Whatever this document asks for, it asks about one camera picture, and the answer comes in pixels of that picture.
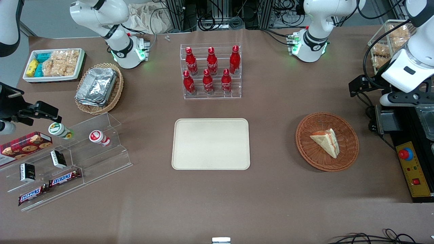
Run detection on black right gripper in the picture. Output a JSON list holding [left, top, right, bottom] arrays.
[[0, 83, 63, 126]]

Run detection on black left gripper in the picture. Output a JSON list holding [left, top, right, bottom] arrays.
[[349, 75, 391, 98]]

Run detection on white rectangular snack tray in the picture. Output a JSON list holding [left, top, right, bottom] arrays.
[[23, 48, 85, 83]]

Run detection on wrapped triangular sandwich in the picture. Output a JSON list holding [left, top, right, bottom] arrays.
[[309, 128, 339, 159]]

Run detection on light wicker basket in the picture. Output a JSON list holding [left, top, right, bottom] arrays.
[[74, 62, 124, 115]]

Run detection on brown round wicker basket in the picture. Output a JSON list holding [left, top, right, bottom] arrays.
[[295, 112, 359, 172]]

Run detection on beige plastic serving tray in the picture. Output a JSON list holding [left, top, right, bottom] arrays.
[[171, 118, 251, 170]]

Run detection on green lid yogurt cup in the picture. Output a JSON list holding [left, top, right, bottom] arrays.
[[48, 122, 75, 140]]

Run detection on red tartan cookie box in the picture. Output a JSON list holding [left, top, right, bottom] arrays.
[[0, 131, 53, 167]]

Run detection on small black carton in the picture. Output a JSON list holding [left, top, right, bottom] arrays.
[[19, 163, 36, 183], [50, 149, 67, 169]]

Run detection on grey metal box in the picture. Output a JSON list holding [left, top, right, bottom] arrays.
[[374, 104, 405, 135]]

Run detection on yellow snack packet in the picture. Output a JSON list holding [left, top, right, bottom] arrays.
[[26, 59, 40, 77]]

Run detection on clear bag of rice crackers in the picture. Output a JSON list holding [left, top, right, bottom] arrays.
[[42, 49, 80, 77]]

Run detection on stack of foil trays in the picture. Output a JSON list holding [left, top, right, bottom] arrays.
[[75, 67, 118, 107]]

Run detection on red lid yogurt cup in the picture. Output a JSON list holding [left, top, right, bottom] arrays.
[[89, 130, 112, 147]]

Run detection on brown Snickers bar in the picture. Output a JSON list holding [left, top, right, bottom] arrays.
[[18, 184, 48, 207], [48, 168, 82, 188]]

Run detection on clear acrylic stepped shelf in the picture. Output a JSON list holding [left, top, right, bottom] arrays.
[[0, 113, 133, 212]]

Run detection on clear plastic container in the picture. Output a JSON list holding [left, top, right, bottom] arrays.
[[415, 104, 434, 141]]

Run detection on black and yellow control box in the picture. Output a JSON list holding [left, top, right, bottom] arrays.
[[389, 104, 434, 204]]

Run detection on clear acrylic bottle rack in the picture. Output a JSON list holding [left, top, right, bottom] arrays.
[[179, 43, 242, 100]]

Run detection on red cola bottle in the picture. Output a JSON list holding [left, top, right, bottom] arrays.
[[185, 47, 198, 76], [221, 68, 232, 95], [206, 47, 218, 76], [183, 70, 196, 96], [202, 69, 214, 95], [229, 45, 241, 75]]

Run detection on crumpled beige cloth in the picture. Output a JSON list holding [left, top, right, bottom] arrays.
[[127, 3, 172, 35]]

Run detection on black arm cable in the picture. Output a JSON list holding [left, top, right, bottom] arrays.
[[362, 19, 412, 89]]

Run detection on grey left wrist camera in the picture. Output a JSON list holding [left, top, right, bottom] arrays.
[[379, 92, 396, 107]]

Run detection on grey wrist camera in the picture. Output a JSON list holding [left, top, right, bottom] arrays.
[[0, 121, 17, 135], [379, 92, 396, 107]]

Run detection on wire basket of snack bags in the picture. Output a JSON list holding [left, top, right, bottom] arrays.
[[368, 19, 418, 76]]

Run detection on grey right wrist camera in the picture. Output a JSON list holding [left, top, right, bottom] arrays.
[[0, 121, 17, 135]]

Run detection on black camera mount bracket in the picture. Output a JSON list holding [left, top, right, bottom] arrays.
[[387, 90, 429, 107]]

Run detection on aluminium frame with cables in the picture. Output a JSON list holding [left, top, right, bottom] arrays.
[[164, 0, 307, 33]]

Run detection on black floor cables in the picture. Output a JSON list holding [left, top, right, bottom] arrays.
[[326, 228, 434, 244]]

